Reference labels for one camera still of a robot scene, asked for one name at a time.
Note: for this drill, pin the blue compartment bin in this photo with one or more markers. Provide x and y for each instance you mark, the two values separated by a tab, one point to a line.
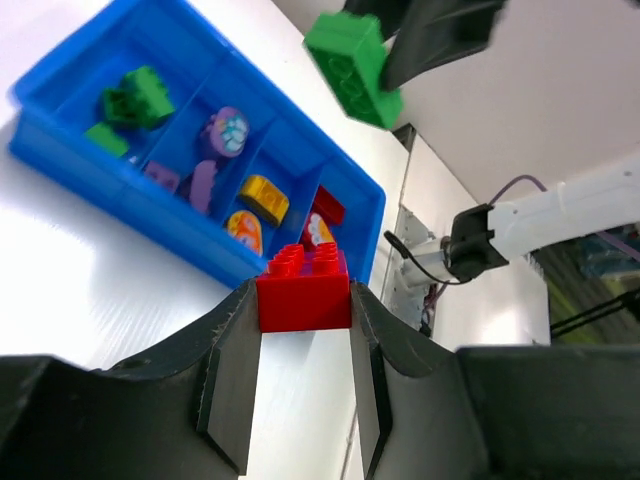
202	72

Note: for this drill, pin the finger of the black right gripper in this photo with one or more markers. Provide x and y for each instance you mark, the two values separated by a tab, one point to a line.
428	33

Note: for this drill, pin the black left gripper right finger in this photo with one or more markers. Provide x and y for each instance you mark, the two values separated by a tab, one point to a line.
489	412

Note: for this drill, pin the yellow flower lego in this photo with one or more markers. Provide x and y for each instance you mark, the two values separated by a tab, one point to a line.
246	228

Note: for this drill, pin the purple curved lego brick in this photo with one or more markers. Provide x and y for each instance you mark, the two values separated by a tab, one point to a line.
162	176

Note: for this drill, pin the yellow lego piece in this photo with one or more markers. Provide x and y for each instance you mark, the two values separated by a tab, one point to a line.
265	199

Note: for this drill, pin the purple flower lego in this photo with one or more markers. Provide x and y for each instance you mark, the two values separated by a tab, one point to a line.
225	133

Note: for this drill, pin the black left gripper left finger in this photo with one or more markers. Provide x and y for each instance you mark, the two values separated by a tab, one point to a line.
180	409

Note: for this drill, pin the green lego brick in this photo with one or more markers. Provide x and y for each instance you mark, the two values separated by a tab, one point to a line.
349	52
141	100

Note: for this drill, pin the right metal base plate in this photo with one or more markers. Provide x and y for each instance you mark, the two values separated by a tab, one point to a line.
407	292

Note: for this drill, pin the small green lego piece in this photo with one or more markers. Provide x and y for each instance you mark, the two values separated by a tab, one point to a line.
103	135

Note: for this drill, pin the red flower lego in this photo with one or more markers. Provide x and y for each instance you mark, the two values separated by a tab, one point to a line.
315	232

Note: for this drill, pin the red bottom lego brick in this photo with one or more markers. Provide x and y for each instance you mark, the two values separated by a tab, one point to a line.
305	291

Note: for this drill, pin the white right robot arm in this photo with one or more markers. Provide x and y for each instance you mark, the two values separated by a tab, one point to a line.
492	234

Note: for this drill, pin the green top lego brick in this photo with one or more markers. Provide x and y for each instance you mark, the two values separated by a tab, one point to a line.
349	52

